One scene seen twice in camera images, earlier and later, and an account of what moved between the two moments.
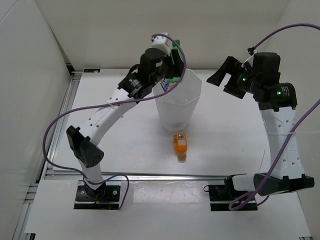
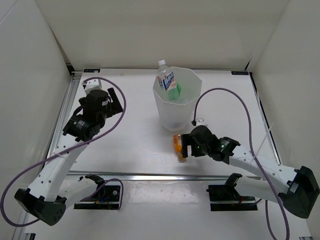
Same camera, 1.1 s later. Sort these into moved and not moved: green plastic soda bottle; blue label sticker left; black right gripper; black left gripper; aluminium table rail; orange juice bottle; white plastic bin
Moved: green plastic soda bottle; black left gripper; black right gripper
Not moved: blue label sticker left; aluminium table rail; white plastic bin; orange juice bottle
